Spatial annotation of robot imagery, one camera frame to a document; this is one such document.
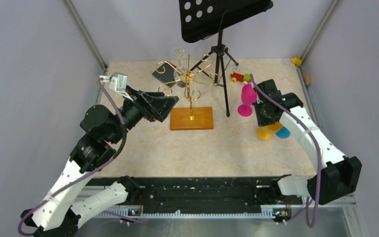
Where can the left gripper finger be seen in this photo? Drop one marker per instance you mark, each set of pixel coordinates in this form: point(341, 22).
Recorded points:
point(160, 107)
point(149, 94)

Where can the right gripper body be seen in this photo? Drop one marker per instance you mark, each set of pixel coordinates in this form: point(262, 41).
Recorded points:
point(262, 117)

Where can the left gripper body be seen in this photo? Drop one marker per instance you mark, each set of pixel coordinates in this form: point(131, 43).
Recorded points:
point(141, 105)

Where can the yellow plastic wine glass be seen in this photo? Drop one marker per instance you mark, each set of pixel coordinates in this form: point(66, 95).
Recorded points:
point(265, 133)

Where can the blue plastic wine glass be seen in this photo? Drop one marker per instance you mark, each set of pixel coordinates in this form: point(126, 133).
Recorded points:
point(283, 133)

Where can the pink plastic wine glass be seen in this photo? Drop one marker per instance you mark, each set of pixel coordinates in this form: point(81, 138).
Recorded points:
point(248, 98)

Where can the clear back wine glass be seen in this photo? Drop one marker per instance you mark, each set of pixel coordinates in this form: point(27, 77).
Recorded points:
point(178, 62)

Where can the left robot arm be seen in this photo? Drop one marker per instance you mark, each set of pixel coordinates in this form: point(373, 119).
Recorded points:
point(60, 214)

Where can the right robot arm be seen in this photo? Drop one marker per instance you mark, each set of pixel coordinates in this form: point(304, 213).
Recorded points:
point(337, 175)

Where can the gold wine glass rack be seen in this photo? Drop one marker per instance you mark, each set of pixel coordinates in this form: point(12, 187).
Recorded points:
point(189, 118)

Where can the black mesh pad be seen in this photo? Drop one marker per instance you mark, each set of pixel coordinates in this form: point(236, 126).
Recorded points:
point(165, 74)

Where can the colourful toy train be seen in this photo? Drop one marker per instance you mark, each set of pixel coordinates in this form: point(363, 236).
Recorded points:
point(242, 78)

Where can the brown wooden block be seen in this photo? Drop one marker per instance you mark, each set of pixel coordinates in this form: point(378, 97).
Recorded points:
point(307, 78)

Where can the yellow corner clip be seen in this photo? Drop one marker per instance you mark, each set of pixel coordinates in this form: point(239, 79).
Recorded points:
point(297, 61)

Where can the black music stand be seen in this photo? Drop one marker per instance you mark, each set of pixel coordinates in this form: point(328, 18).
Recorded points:
point(201, 19)

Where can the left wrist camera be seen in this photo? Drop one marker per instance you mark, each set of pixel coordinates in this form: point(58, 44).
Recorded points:
point(118, 83)

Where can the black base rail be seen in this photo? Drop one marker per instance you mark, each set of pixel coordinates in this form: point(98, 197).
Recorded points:
point(205, 197)

